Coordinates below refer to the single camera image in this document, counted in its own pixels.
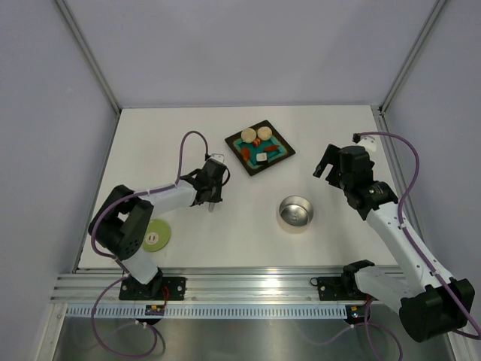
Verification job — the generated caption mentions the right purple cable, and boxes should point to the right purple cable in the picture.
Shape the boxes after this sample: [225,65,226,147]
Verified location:
[296,131,481,361]

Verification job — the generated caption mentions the right aluminium frame post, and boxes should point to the right aluminium frame post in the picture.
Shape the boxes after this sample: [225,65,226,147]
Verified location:
[378,0,450,117]

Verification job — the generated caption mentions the right round bread bun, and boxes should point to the right round bread bun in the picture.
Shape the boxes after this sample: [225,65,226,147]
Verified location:
[257,126,273,141]

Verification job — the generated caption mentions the stainless steel bowl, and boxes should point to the stainless steel bowl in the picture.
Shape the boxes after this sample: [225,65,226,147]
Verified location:
[278,196,314,229]

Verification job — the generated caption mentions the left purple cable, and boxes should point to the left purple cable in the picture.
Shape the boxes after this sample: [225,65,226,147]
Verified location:
[88,130,210,356]

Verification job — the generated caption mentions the aluminium frame post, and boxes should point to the aluminium frame post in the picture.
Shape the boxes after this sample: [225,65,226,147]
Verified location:
[378,0,450,117]
[53,0,122,116]

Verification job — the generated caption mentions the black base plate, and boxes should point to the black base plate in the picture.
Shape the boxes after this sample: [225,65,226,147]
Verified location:
[309,276,373,302]
[119,276,186,301]

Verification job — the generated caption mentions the round bread bun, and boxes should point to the round bread bun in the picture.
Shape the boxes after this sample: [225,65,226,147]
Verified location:
[257,126,273,141]
[240,128,257,144]

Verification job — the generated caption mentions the aluminium rail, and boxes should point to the aluminium rail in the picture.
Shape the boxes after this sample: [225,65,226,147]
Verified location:
[50,265,405,305]

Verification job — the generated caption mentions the purple cable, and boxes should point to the purple cable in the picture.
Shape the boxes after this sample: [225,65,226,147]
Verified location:
[296,131,481,361]
[88,130,210,356]

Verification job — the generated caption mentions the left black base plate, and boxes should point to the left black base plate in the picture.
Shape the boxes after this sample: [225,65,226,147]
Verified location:
[119,276,186,301]

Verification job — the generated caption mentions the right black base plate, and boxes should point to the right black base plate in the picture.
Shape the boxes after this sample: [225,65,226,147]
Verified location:
[309,276,373,302]

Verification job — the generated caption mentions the green round lid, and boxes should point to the green round lid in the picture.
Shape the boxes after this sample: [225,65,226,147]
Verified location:
[142,219,171,253]

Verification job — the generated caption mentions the orange sausage piece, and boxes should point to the orange sausage piece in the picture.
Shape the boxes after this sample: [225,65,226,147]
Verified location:
[241,147,251,162]

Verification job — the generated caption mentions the left round bread bun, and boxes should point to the left round bread bun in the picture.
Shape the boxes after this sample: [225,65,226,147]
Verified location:
[240,128,257,144]

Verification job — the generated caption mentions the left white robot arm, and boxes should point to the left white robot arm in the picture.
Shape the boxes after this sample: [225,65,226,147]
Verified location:
[88,156,230,301]

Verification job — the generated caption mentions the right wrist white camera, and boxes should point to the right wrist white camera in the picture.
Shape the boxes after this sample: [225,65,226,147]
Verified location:
[352,133,377,153]

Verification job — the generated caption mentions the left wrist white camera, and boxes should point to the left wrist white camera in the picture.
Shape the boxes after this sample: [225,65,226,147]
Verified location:
[210,153,225,163]

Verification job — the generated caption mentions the left aluminium frame post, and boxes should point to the left aluminium frame post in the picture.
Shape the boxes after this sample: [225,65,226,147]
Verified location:
[53,0,122,116]

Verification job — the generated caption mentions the wrist white camera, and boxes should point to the wrist white camera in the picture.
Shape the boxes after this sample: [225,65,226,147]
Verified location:
[210,153,225,163]
[352,133,377,153]

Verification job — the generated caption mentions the white slotted cable duct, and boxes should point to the white slotted cable duct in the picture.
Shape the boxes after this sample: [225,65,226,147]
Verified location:
[66,304,347,320]

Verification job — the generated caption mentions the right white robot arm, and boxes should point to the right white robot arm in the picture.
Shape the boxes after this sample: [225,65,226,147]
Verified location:
[313,144,475,342]

